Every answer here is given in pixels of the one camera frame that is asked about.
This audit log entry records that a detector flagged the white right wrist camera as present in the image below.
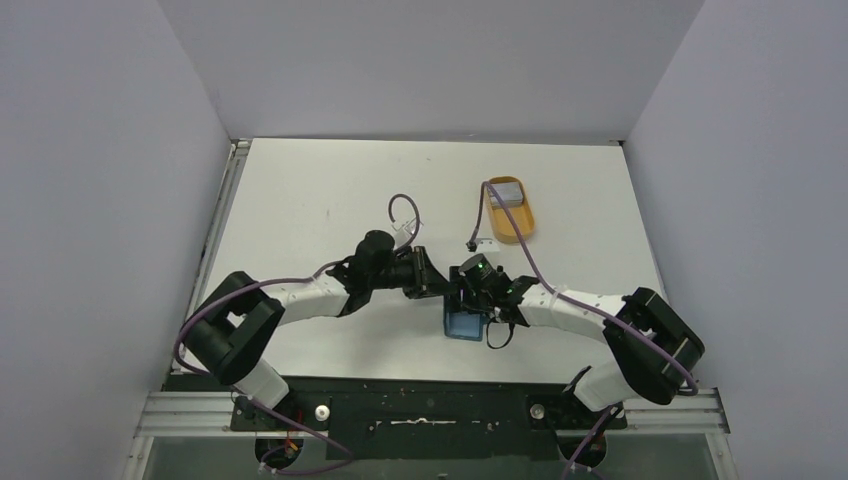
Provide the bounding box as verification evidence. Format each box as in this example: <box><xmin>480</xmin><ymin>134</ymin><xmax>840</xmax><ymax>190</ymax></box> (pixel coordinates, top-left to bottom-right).
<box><xmin>466</xmin><ymin>238</ymin><xmax>500</xmax><ymax>255</ymax></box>

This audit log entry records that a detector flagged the grey credit card stack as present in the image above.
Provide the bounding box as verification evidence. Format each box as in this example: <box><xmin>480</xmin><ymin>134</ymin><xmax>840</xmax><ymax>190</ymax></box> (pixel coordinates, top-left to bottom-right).
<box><xmin>492</xmin><ymin>182</ymin><xmax>525</xmax><ymax>208</ymax></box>

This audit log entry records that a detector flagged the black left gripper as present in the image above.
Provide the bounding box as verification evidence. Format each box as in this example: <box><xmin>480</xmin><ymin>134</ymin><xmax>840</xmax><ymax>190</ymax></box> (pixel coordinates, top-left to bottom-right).
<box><xmin>368</xmin><ymin>246</ymin><xmax>453</xmax><ymax>300</ymax></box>

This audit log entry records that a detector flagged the blue leather card holder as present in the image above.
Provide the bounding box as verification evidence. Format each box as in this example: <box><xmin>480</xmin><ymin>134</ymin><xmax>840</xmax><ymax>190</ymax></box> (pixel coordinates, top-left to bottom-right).
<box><xmin>442</xmin><ymin>297</ymin><xmax>486</xmax><ymax>342</ymax></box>

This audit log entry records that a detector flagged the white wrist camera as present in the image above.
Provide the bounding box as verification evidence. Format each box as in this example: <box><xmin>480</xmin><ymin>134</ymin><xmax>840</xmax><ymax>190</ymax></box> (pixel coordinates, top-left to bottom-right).
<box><xmin>391</xmin><ymin>222</ymin><xmax>417</xmax><ymax>250</ymax></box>
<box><xmin>466</xmin><ymin>238</ymin><xmax>500</xmax><ymax>255</ymax></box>

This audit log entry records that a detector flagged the yellow oval tray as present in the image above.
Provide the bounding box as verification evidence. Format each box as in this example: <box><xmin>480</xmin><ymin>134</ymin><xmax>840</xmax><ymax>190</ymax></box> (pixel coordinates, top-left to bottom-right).
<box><xmin>486</xmin><ymin>176</ymin><xmax>536</xmax><ymax>244</ymax></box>

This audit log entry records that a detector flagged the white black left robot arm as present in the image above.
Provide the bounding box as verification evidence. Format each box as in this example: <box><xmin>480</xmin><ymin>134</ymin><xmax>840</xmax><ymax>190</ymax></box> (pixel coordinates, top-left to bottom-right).
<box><xmin>176</xmin><ymin>230</ymin><xmax>459</xmax><ymax>429</ymax></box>

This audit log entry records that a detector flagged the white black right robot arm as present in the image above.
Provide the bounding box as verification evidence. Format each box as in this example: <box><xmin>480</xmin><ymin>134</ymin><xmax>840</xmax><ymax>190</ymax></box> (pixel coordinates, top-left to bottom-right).
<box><xmin>452</xmin><ymin>254</ymin><xmax>705</xmax><ymax>427</ymax></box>

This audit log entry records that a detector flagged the aluminium frame rail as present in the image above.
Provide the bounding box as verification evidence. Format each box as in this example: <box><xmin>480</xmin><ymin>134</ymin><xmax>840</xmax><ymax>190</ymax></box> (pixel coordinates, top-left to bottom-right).
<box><xmin>119</xmin><ymin>389</ymin><xmax>740</xmax><ymax>480</ymax></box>

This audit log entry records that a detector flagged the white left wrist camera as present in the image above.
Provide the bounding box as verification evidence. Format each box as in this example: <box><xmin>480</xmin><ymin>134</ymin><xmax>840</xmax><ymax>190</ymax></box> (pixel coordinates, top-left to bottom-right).
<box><xmin>391</xmin><ymin>222</ymin><xmax>417</xmax><ymax>250</ymax></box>

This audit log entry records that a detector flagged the black thin wire loop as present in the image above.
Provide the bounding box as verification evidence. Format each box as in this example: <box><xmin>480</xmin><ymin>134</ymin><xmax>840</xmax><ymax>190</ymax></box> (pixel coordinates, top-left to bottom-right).
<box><xmin>485</xmin><ymin>317</ymin><xmax>517</xmax><ymax>352</ymax></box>

